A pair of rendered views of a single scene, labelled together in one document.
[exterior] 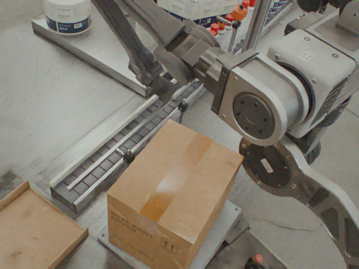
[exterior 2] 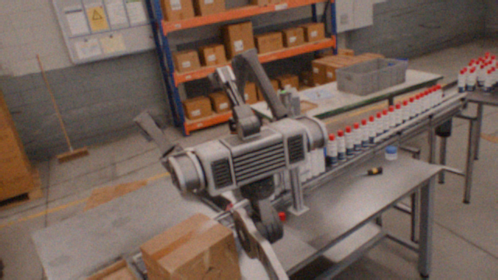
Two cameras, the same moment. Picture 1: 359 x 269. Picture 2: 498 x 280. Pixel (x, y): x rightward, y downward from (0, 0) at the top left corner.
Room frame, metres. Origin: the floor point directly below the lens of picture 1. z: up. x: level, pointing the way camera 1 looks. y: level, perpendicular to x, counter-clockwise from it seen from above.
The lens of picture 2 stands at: (-0.45, -0.94, 2.05)
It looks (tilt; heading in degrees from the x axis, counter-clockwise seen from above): 23 degrees down; 29
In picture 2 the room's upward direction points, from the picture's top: 9 degrees counter-clockwise
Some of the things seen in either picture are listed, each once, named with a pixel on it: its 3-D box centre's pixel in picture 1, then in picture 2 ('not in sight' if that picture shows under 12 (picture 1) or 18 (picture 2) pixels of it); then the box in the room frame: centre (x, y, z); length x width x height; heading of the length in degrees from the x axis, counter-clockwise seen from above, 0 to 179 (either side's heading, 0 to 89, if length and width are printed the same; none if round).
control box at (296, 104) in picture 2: not in sight; (289, 110); (1.35, -0.20, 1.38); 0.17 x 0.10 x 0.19; 27
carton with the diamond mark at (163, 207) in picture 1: (174, 200); (192, 264); (0.56, -0.03, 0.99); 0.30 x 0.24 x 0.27; 158
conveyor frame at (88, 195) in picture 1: (204, 73); (275, 199); (1.29, -0.07, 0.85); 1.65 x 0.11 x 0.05; 152
